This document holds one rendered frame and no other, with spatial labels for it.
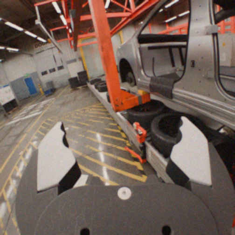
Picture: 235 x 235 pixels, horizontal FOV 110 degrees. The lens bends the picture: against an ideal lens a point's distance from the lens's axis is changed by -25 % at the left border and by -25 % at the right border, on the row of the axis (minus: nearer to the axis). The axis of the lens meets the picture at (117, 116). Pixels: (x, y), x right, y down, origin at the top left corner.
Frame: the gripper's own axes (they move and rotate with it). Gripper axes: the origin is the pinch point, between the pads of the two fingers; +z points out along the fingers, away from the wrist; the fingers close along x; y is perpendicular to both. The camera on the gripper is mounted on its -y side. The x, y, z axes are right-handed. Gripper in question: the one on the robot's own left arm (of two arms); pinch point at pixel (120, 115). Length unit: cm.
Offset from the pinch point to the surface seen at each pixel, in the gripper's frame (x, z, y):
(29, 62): -897, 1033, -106
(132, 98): 20, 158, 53
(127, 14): 50, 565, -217
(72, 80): -305, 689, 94
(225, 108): 80, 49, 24
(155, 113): 50, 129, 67
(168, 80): 57, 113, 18
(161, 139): 41, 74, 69
